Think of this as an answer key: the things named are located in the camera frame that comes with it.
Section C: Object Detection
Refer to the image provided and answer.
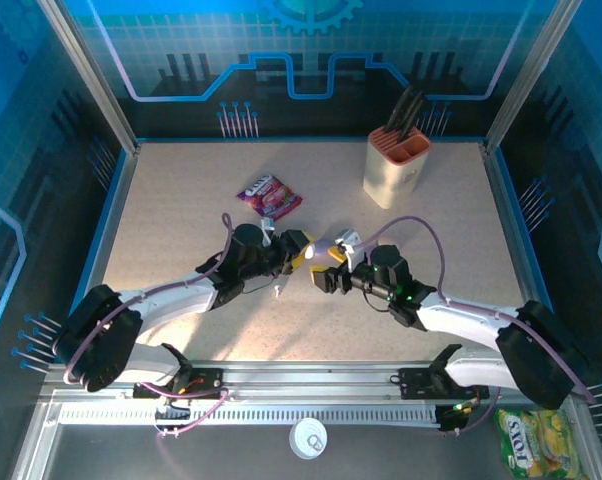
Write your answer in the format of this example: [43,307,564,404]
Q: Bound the white earbud charging case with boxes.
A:
[304,237,338,262]

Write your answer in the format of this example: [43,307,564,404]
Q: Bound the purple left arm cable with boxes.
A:
[63,212,235,441]

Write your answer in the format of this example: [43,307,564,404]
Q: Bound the black handled knife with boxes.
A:
[383,84,415,136]
[390,88,420,135]

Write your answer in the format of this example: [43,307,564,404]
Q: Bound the aluminium frame post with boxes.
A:
[34,0,141,155]
[482,0,585,155]

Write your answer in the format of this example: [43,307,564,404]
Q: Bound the aluminium side rail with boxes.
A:
[482,142,552,362]
[70,142,143,362]

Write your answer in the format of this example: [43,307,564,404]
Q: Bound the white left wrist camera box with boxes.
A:
[259,215,278,247]

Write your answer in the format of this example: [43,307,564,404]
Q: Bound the cream knife block orange top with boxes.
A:
[363,124,432,210]

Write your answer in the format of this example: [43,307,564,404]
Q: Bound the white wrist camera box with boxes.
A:
[334,227,366,272]
[259,215,278,247]

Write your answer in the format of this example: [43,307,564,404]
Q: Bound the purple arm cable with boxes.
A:
[359,214,597,437]
[63,212,235,441]

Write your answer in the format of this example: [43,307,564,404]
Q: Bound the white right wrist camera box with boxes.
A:
[334,227,366,272]

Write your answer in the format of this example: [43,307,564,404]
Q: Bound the green yellow candy bag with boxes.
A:
[495,408,580,480]

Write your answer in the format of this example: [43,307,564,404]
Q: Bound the purple candy bag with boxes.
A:
[235,173,304,222]

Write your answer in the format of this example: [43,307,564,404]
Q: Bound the black knife handles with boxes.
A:
[399,89,427,144]

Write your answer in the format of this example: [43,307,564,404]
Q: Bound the aluminium front rail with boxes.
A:
[39,359,585,401]

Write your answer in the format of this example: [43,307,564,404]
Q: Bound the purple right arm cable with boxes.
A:
[359,214,597,437]

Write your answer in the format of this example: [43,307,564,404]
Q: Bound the white slotted cable tray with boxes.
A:
[55,403,445,427]

